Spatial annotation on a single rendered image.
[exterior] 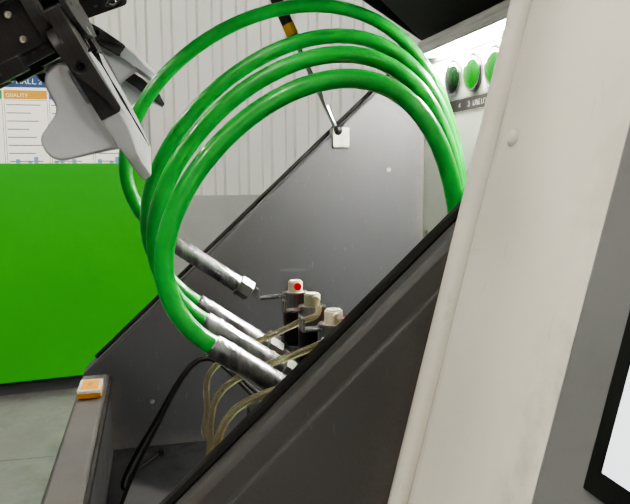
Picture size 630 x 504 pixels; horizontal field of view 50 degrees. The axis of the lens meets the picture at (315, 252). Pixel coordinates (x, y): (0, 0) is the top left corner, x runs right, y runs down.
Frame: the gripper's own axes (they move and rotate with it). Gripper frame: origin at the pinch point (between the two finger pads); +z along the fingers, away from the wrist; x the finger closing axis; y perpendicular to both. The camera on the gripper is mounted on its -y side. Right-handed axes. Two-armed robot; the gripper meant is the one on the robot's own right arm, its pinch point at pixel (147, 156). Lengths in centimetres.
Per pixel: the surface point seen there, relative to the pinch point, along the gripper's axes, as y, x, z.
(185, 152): -2.1, -5.4, 1.5
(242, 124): -7.0, 2.0, 0.9
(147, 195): 3.3, -12.6, 4.0
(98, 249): 92, -336, 60
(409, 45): -27.6, -24.7, 4.4
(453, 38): -38, -41, 8
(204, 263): 2.9, -19.6, 13.9
